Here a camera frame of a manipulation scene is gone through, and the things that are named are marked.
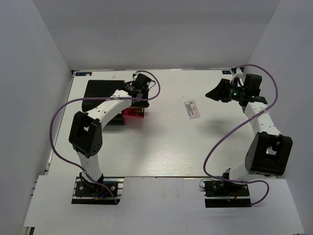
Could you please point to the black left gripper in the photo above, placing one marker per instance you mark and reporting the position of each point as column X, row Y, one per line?
column 143, row 104

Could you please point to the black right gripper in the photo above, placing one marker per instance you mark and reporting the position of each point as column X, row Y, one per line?
column 219, row 92

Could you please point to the long brown eyeshadow palette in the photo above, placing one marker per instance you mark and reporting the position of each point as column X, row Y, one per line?
column 138, row 110

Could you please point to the clear false eyelash box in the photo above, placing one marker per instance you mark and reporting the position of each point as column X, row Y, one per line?
column 192, row 109

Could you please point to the pink black makeup drawer organizer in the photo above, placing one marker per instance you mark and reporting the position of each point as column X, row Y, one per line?
column 106, row 88

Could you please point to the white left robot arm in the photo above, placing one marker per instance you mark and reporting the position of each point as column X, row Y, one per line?
column 104, row 100

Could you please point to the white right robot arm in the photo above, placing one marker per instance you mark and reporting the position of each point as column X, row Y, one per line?
column 269, row 151

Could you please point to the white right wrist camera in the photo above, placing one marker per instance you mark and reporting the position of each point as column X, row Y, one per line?
column 237, row 75

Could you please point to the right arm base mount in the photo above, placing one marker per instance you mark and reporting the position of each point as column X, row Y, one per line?
column 221, row 194

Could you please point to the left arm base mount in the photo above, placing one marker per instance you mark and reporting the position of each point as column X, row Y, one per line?
column 85, row 195

